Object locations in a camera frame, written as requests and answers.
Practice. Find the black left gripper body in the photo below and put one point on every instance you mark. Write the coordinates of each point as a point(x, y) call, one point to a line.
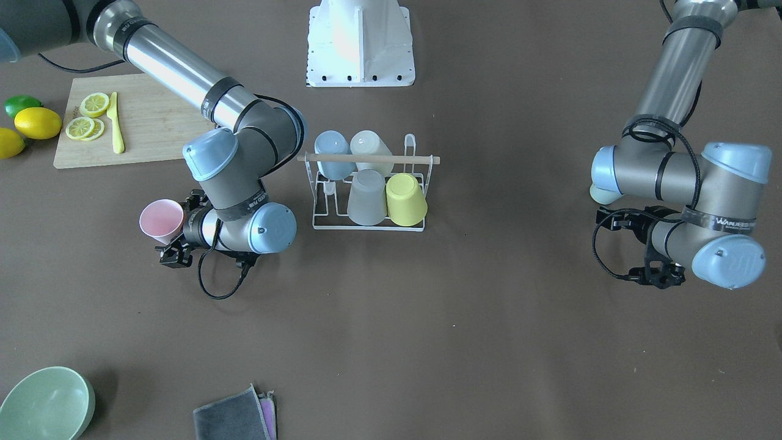
point(639, 232)

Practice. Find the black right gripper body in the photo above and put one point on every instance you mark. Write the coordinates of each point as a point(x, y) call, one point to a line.
point(192, 227)

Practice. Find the pink plastic cup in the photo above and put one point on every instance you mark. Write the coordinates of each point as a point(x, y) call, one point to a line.
point(162, 220)

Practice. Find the green plastic cup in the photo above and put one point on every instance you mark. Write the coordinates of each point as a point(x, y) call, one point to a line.
point(603, 196)

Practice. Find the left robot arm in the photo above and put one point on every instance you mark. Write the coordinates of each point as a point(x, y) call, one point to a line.
point(692, 212)

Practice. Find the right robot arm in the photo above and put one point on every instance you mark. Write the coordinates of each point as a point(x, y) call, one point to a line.
point(252, 135)

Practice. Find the light blue plastic cup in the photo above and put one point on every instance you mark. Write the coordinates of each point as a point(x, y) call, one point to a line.
point(332, 142)

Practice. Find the grey plastic cup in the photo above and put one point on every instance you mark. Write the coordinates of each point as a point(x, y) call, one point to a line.
point(367, 199)

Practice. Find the cream plastic cup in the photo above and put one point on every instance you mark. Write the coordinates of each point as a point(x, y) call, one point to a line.
point(365, 143)

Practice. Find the yellow plastic cup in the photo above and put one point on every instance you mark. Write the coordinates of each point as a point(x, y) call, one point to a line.
point(406, 204)

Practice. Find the yellow plastic knife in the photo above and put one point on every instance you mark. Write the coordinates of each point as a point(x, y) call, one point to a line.
point(118, 143)

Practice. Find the wooden cutting board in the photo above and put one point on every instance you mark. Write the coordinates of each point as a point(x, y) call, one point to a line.
point(155, 123)

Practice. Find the lemon slice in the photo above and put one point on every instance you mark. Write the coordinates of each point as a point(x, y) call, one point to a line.
point(94, 105)
point(85, 129)

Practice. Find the grey folded cloth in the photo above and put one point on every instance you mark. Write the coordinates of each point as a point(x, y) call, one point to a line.
point(246, 415)

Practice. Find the whole yellow lemon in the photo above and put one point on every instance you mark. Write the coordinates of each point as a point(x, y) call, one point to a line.
point(38, 123)
point(11, 143)

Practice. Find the green bowl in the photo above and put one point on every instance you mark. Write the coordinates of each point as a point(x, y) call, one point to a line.
point(52, 403)

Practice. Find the green lime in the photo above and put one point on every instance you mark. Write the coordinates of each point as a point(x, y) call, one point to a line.
point(18, 103)

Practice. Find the white wire cup holder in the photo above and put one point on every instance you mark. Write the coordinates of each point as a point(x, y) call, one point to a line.
point(330, 198)

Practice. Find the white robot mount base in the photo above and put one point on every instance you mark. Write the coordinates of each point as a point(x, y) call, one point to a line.
point(360, 44)

